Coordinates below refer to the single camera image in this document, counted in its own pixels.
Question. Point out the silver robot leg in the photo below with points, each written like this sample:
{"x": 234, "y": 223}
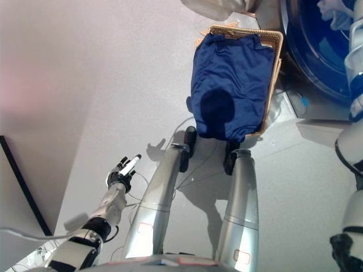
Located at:
{"x": 158, "y": 198}
{"x": 241, "y": 204}

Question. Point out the dark blue garment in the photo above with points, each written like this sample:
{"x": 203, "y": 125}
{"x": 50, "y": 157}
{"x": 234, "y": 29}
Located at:
{"x": 232, "y": 71}

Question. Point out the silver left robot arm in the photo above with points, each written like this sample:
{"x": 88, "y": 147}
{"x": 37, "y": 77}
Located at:
{"x": 107, "y": 204}

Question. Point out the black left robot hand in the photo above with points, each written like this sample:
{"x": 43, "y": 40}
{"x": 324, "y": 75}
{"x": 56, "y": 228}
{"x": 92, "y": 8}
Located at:
{"x": 117, "y": 178}

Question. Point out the black right robot foot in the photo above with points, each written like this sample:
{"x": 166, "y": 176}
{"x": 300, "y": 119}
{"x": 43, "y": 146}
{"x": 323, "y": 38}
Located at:
{"x": 230, "y": 161}

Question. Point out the woven tan laundry basket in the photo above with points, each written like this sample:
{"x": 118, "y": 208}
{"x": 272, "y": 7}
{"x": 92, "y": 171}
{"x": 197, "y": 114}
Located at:
{"x": 276, "y": 71}

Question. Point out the black left robot foot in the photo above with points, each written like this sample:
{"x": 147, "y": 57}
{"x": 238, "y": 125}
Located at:
{"x": 190, "y": 139}

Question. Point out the silver right robot leg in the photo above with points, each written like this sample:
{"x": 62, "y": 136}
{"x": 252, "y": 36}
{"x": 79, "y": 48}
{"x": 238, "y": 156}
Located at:
{"x": 241, "y": 204}

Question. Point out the silver left robot leg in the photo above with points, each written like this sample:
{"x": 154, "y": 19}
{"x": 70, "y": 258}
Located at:
{"x": 158, "y": 198}

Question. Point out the black baseboard strip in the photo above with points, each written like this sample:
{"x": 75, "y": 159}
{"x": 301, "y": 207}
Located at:
{"x": 22, "y": 181}

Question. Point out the grey front-load washing machine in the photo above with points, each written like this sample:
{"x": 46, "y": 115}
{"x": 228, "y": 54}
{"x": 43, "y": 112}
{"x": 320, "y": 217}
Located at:
{"x": 300, "y": 110}

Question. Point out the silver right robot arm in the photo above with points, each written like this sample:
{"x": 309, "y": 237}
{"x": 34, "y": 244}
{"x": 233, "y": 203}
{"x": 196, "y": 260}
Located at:
{"x": 351, "y": 198}

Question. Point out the black robot foot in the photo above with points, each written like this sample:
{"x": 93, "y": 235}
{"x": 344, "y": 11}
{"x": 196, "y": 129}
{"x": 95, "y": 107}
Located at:
{"x": 230, "y": 161}
{"x": 190, "y": 139}

